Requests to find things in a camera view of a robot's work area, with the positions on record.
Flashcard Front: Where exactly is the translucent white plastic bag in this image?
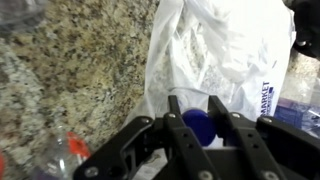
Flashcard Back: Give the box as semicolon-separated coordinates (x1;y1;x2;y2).
121;0;298;180

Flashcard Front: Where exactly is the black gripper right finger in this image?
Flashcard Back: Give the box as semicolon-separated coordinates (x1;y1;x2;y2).
208;95;320;180

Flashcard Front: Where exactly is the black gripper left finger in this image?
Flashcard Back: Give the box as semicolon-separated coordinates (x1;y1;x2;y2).
73;95;221;180

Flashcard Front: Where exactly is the black rounded object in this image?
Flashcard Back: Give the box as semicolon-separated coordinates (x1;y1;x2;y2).
284;0;320;60

